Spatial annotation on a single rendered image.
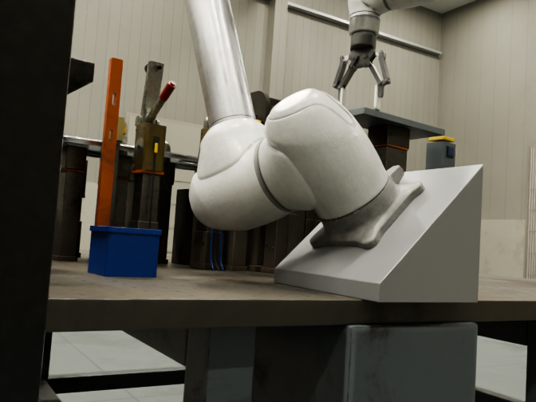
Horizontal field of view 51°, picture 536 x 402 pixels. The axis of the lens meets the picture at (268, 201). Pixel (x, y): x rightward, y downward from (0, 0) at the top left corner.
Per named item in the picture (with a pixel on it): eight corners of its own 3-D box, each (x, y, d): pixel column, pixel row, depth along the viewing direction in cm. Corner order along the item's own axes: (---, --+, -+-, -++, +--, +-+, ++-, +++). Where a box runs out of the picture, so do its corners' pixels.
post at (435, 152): (432, 277, 190) (438, 146, 193) (451, 278, 184) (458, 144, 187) (418, 276, 185) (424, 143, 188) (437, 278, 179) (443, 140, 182)
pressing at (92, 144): (378, 199, 236) (378, 195, 236) (423, 197, 218) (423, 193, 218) (33, 148, 152) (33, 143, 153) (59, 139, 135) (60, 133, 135)
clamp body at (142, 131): (145, 266, 145) (156, 129, 147) (163, 269, 137) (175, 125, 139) (121, 266, 141) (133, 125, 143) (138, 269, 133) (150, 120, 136)
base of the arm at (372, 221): (439, 173, 108) (425, 149, 106) (372, 250, 98) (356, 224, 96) (372, 181, 123) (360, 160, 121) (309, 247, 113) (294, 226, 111)
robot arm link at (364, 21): (356, 25, 174) (356, 44, 174) (344, 14, 167) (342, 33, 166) (384, 20, 169) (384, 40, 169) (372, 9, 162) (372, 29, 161)
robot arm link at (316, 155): (382, 203, 97) (316, 95, 91) (297, 234, 107) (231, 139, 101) (396, 159, 110) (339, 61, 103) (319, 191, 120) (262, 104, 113)
